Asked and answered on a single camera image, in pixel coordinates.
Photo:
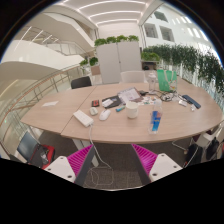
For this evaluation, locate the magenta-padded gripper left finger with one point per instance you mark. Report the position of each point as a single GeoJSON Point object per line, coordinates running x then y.
{"type": "Point", "coordinates": [60, 166]}

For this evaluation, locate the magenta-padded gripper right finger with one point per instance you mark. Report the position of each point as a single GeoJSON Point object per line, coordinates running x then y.
{"type": "Point", "coordinates": [163, 165]}

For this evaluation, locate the clear blue-labelled water bottle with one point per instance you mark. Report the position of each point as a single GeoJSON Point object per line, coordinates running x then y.
{"type": "Point", "coordinates": [155, 120]}

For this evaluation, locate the red and black bag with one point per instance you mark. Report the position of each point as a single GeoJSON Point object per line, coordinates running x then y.
{"type": "Point", "coordinates": [43, 155]}

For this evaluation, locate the dark grey chair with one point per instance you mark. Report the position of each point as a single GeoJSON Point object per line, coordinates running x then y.
{"type": "Point", "coordinates": [26, 145]}

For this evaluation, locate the white-legged chair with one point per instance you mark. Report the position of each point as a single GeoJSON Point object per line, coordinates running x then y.
{"type": "Point", "coordinates": [208, 137]}

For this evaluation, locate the white power strip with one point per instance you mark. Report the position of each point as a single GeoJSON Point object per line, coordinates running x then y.
{"type": "Point", "coordinates": [82, 118]}

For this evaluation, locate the white mug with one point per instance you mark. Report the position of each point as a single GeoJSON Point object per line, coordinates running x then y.
{"type": "Point", "coordinates": [132, 110]}

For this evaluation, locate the small white packet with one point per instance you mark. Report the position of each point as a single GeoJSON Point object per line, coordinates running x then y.
{"type": "Point", "coordinates": [182, 103]}

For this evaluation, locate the small pale oval device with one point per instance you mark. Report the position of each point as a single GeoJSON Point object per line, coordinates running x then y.
{"type": "Point", "coordinates": [93, 111]}

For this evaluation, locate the small white tube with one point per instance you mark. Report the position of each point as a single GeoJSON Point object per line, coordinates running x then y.
{"type": "Point", "coordinates": [193, 107]}

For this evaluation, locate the colourful sticker sheet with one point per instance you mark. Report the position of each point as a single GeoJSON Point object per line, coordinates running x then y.
{"type": "Point", "coordinates": [148, 100]}

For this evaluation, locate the white computer mouse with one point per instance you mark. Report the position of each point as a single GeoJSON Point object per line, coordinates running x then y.
{"type": "Point", "coordinates": [104, 115]}

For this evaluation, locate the dark blue flat case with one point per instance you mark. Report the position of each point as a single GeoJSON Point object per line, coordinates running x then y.
{"type": "Point", "coordinates": [192, 101]}

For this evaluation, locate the small teal pack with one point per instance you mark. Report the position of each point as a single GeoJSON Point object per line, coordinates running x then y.
{"type": "Point", "coordinates": [120, 108]}

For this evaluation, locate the small red and black box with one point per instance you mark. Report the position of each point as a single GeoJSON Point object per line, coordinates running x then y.
{"type": "Point", "coordinates": [95, 103]}

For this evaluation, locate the small black pouch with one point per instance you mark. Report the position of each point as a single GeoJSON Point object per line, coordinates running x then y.
{"type": "Point", "coordinates": [143, 93]}

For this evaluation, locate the printed booklet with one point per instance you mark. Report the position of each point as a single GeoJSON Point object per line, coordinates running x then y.
{"type": "Point", "coordinates": [129, 94]}

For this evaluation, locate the white card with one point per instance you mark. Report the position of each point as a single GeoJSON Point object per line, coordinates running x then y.
{"type": "Point", "coordinates": [107, 103]}

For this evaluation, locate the black folder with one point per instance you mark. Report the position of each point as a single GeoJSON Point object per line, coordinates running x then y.
{"type": "Point", "coordinates": [116, 100]}

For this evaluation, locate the clear white-capped drink bottle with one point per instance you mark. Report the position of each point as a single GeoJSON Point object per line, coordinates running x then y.
{"type": "Point", "coordinates": [152, 83]}

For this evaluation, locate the green tote bag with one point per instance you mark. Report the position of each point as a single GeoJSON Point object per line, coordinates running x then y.
{"type": "Point", "coordinates": [164, 80]}

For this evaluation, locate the black chair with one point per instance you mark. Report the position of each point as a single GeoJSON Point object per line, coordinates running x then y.
{"type": "Point", "coordinates": [81, 82]}

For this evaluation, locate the white chair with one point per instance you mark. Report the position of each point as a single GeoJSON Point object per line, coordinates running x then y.
{"type": "Point", "coordinates": [132, 76]}

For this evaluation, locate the small brown planter box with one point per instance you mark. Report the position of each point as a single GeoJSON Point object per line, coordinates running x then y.
{"type": "Point", "coordinates": [95, 69]}

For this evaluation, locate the green plant hedge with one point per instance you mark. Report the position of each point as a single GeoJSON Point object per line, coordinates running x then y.
{"type": "Point", "coordinates": [190, 58]}

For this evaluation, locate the white cabinet with plants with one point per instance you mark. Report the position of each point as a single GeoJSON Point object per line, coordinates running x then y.
{"type": "Point", "coordinates": [116, 61]}

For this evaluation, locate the ceiling light strips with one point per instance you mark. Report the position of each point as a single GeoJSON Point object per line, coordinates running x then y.
{"type": "Point", "coordinates": [113, 14]}

